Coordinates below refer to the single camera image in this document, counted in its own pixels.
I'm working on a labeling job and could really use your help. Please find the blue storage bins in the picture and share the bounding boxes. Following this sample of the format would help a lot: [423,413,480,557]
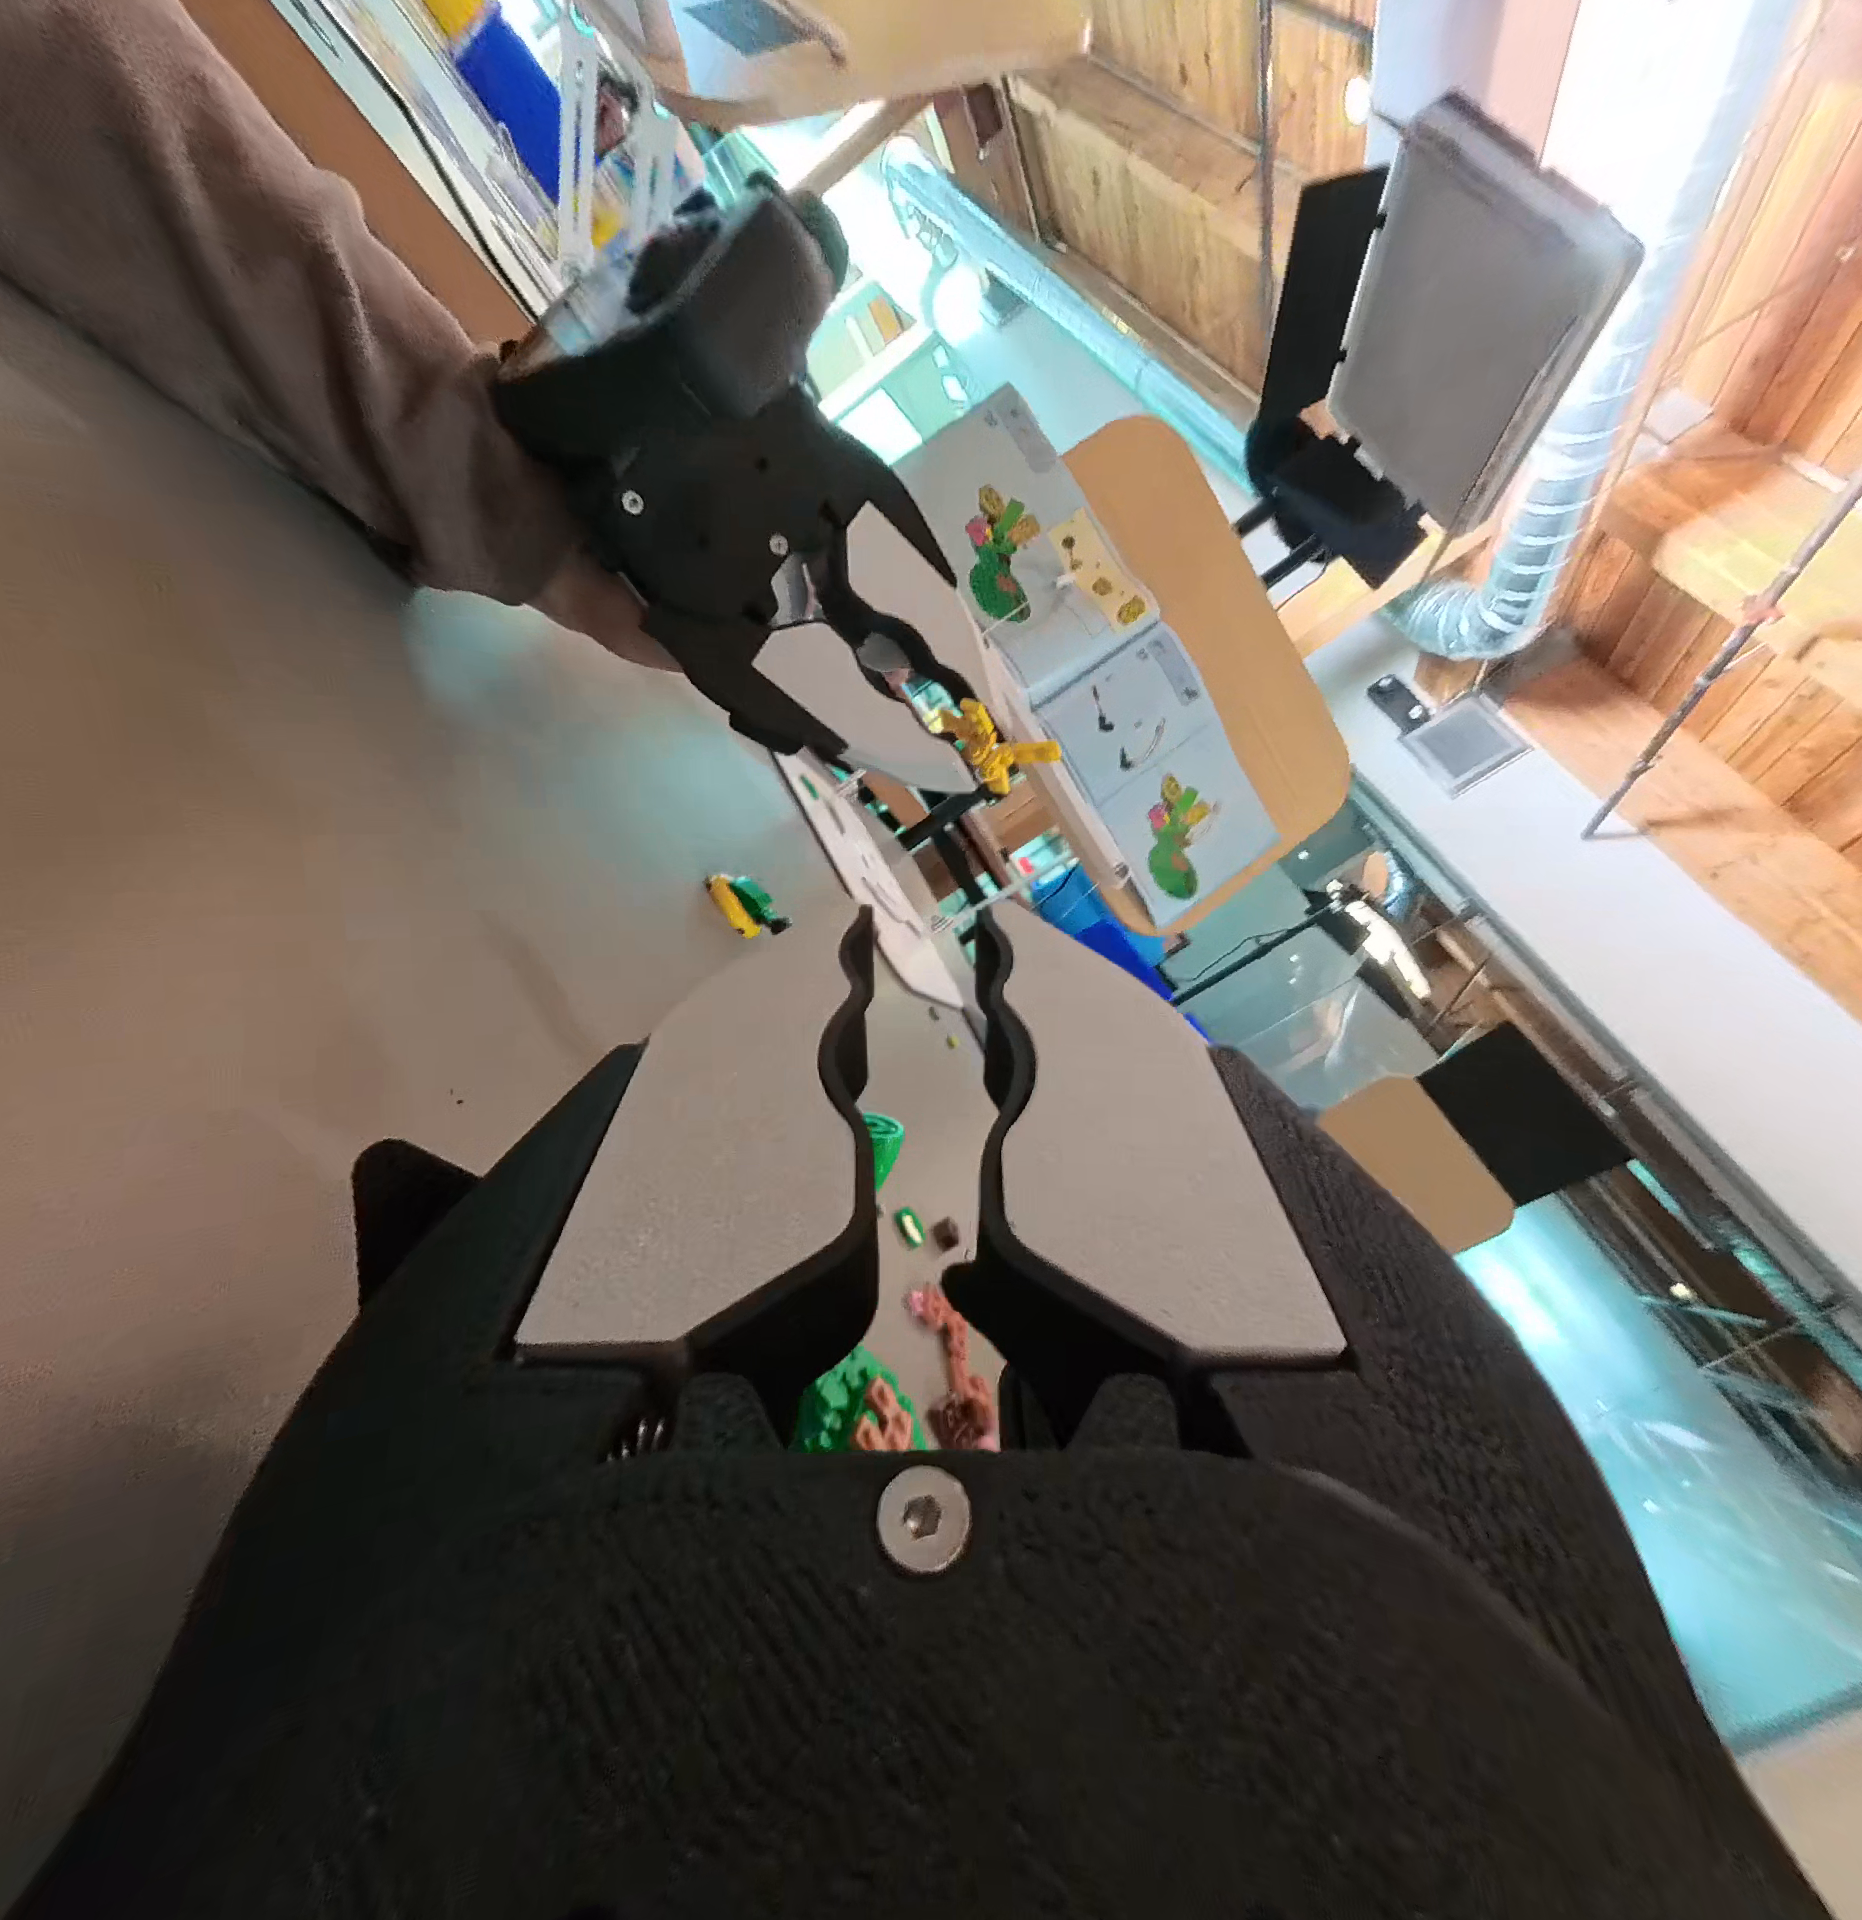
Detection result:
[1027,858,1222,1040]

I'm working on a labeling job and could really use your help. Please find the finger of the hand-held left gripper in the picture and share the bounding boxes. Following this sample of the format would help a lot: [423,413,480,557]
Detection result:
[755,631,976,793]
[834,500,982,707]

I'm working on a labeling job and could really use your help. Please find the rounded wooden board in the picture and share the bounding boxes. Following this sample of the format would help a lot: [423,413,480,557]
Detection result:
[1310,1072,1521,1259]

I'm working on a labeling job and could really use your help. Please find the tan angled brick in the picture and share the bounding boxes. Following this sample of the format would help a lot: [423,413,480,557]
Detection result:
[900,1279,1008,1451]

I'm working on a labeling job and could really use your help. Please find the white booklet stand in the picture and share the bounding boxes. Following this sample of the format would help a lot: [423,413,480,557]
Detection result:
[770,547,1128,1019]

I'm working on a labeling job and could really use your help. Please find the person's left forearm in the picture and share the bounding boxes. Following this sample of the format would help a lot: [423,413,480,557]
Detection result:
[0,0,679,675]

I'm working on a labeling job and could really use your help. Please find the large black display screen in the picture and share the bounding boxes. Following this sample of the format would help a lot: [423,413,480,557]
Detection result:
[1244,86,1647,591]

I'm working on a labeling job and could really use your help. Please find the pale wooden board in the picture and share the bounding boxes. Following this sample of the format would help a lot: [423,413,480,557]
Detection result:
[647,0,1102,134]

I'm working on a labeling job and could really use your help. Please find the brick instruction booklet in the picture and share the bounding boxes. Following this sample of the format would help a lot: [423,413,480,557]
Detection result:
[959,378,1281,912]

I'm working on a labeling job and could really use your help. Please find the silver ventilation duct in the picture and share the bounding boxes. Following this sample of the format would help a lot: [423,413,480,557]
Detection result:
[1378,292,1642,666]

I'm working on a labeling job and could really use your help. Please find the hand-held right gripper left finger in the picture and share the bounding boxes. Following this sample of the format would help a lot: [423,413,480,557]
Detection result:
[516,905,883,1378]

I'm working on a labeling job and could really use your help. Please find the white folding stand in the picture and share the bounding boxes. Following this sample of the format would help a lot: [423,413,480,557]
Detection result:
[545,0,687,293]

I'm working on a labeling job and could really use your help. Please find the yellow brick flower assembly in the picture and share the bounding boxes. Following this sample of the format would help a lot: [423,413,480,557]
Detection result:
[920,694,1066,800]

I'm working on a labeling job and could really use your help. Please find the wooden booklet board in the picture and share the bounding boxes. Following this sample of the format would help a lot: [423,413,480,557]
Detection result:
[1056,415,1353,941]

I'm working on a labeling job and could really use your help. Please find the grey desk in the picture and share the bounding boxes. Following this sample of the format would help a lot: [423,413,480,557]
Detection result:
[0,248,1054,1920]

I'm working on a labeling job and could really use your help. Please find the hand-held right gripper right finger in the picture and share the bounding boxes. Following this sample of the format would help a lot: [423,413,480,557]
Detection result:
[964,905,1350,1368]

